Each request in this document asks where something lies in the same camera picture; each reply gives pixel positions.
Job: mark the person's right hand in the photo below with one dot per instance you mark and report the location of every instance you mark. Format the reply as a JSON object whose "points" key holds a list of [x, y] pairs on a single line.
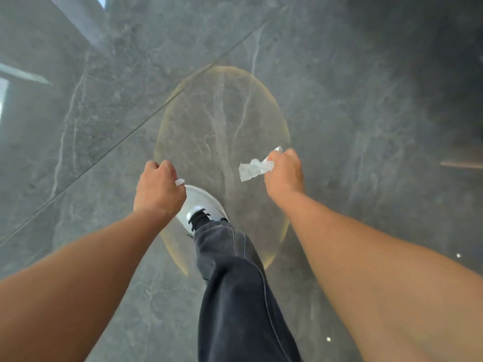
{"points": [[285, 177]]}

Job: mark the person's left hand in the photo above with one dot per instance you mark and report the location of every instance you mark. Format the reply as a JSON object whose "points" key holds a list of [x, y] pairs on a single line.
{"points": [[158, 194]]}

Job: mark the person's right fingers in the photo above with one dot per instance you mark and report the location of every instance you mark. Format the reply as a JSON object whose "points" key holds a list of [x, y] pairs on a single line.
{"points": [[283, 156]]}

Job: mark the person's left fingers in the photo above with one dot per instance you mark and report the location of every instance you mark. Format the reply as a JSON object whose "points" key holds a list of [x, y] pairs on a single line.
{"points": [[161, 167]]}

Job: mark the small white tissue piece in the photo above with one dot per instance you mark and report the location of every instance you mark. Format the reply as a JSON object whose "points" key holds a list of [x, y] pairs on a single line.
{"points": [[180, 182]]}

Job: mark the large white tissue piece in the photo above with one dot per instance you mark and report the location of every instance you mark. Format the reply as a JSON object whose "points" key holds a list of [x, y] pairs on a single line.
{"points": [[254, 169]]}

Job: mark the person's right forearm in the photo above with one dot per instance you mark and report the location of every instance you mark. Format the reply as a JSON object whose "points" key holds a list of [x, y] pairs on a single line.
{"points": [[377, 282]]}

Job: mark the person's left forearm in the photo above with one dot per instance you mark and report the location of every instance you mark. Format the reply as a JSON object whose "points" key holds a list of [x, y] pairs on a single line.
{"points": [[71, 290]]}

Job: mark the white sneaker with black laces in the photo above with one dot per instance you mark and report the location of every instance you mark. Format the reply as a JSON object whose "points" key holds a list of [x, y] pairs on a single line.
{"points": [[203, 201]]}

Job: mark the yellowish oval liquid spill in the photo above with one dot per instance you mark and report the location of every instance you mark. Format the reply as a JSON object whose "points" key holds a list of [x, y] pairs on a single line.
{"points": [[226, 120]]}

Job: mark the dark grey jeans leg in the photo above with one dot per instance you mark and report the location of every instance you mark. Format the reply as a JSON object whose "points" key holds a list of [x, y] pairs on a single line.
{"points": [[237, 297]]}

